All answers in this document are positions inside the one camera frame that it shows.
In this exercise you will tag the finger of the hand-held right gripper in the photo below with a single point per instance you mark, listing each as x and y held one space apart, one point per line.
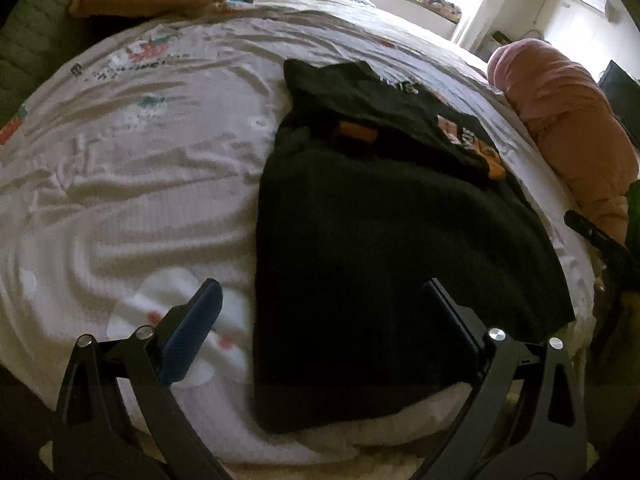
595 235

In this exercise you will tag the green quilted headboard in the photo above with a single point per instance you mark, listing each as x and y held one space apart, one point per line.
30 45

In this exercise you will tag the crumpled cloth pile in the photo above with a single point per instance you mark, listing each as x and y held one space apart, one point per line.
440 7

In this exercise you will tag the black monitor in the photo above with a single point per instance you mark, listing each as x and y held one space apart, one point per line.
622 100

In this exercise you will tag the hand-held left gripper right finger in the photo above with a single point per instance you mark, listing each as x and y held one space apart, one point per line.
450 330

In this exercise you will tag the rolled pink duvet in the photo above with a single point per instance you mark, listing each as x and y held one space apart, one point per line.
565 120

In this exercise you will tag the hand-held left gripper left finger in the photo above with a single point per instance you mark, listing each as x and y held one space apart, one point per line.
192 332

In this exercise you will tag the white strawberry print bedsheet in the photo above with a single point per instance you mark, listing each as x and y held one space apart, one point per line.
140 185

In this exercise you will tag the white curtain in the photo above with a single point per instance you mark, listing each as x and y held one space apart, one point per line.
485 5

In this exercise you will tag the black sweater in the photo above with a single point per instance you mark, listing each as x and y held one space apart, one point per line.
375 240

